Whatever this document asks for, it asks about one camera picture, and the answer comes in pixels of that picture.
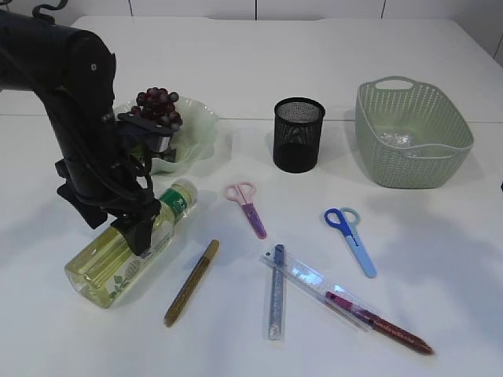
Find green wavy glass plate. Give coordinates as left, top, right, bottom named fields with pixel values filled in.
left=113, top=97, right=220, bottom=177

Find yellow tea bottle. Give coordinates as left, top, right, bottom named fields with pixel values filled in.
left=64, top=178, right=198, bottom=308

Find blue glitter pen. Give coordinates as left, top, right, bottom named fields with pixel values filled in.
left=268, top=244, right=285, bottom=341

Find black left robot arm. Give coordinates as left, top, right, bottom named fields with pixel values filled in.
left=1, top=12, right=160, bottom=257

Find purple plastic grape bunch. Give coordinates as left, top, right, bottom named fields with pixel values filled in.
left=130, top=87, right=183, bottom=132

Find blue scissors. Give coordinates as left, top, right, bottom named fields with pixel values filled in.
left=324, top=207, right=377, bottom=279

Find green woven plastic basket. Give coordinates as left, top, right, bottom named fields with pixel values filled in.
left=355, top=76, right=475, bottom=189

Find red glitter pen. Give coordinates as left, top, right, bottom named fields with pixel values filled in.
left=325, top=291, right=435, bottom=356

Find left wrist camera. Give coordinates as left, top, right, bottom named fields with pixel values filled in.
left=117, top=112, right=174, bottom=154

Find clear plastic ruler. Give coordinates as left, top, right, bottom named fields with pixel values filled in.
left=260, top=251, right=373, bottom=331

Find black mesh pen holder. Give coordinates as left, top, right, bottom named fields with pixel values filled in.
left=273, top=97, right=325, bottom=174

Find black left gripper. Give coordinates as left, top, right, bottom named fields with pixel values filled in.
left=56, top=148, right=157, bottom=258

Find clear plastic sheet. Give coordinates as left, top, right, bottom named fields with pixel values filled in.
left=380, top=132, right=415, bottom=148

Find gold glitter pen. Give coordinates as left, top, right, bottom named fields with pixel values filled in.
left=163, top=240, right=220, bottom=328

